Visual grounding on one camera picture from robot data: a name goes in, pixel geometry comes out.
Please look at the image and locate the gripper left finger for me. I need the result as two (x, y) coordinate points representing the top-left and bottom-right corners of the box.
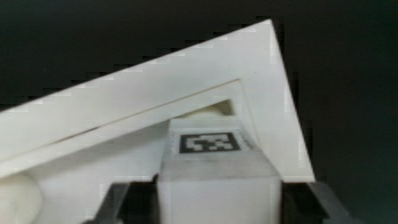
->
(87, 176), (160, 224)

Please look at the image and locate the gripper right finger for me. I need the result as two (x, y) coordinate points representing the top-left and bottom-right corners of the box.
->
(281, 182), (356, 224)

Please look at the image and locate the white square tabletop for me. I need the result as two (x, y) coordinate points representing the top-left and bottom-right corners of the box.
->
(0, 119), (173, 224)

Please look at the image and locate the white right fence bar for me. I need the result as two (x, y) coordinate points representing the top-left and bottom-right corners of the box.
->
(242, 20), (315, 182)

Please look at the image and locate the white fence bar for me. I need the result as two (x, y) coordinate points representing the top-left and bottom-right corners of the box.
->
(0, 21), (274, 159)
(242, 20), (315, 182)

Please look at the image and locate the white front fence bar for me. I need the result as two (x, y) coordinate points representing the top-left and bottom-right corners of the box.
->
(0, 21), (274, 159)

